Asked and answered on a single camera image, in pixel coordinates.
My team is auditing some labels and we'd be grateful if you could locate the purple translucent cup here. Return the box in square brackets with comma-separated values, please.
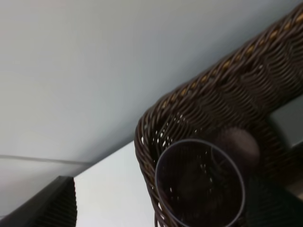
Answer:
[155, 139, 246, 227]

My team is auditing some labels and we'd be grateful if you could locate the dark green pump bottle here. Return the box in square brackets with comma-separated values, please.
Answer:
[267, 99, 303, 197]

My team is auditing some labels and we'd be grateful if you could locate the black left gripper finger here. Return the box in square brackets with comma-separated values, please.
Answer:
[0, 176, 78, 227]

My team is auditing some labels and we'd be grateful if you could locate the dark brown wicker basket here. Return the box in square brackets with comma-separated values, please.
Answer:
[134, 5, 303, 227]

